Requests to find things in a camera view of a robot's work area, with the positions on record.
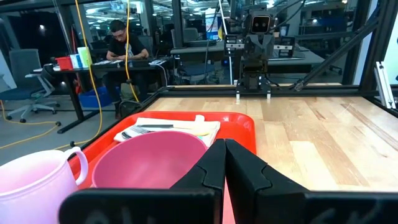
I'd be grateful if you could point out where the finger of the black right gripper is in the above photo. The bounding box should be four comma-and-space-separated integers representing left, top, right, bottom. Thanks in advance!
259, 34, 274, 62
244, 34, 261, 62

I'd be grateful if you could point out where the yellow power cable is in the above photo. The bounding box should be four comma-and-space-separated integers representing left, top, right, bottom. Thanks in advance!
125, 0, 140, 103
0, 0, 104, 151

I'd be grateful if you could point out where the magenta plastic bowl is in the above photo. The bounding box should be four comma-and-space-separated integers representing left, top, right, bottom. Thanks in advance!
91, 130, 208, 190

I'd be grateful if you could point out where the black desk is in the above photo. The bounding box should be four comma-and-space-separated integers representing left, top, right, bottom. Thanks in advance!
32, 57, 172, 134

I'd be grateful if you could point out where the red plastic bin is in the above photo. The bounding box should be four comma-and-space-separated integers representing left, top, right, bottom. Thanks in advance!
55, 56, 74, 71

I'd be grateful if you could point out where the knife with cream handle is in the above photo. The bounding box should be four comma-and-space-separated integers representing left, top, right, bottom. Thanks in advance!
136, 119, 218, 130

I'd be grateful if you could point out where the grey desk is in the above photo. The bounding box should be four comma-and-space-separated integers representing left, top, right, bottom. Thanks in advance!
170, 40, 326, 68

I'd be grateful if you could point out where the fork with cream handle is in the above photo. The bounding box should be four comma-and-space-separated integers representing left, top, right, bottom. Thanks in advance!
121, 125, 215, 140

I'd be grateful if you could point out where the salmon pink round plate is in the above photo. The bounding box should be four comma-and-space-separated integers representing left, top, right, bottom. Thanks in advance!
222, 180, 236, 224

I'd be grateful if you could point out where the person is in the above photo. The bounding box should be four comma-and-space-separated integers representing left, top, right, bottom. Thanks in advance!
101, 19, 150, 105

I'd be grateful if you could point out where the red plastic tray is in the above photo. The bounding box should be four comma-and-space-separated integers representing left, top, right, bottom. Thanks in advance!
68, 111, 257, 190

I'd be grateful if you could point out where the blue and white container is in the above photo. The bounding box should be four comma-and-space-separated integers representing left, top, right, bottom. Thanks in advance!
69, 54, 83, 70

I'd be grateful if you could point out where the black aluminium table frame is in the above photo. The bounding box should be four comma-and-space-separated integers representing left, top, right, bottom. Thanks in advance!
70, 0, 398, 158

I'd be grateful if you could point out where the purple cup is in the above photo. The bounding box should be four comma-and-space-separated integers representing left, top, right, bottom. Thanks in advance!
0, 146, 90, 224

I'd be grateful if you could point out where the beige cloth napkin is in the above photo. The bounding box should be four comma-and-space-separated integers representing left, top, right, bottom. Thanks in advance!
113, 114, 221, 148

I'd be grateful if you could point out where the grey office chair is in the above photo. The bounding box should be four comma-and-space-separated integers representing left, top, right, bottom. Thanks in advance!
0, 48, 60, 124

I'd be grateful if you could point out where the silver aluminium bracket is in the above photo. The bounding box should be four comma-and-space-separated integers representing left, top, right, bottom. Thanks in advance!
374, 60, 398, 110

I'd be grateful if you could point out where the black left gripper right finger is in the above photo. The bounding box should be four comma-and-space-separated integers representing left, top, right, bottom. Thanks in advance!
226, 139, 398, 224

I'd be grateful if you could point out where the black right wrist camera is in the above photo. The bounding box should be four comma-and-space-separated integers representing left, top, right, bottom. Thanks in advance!
250, 14, 272, 35

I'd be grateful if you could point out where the blue storage bin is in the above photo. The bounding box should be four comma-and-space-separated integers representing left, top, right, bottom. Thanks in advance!
78, 86, 121, 109

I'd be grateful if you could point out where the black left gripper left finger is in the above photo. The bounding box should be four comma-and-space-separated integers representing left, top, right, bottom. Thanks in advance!
58, 139, 226, 224

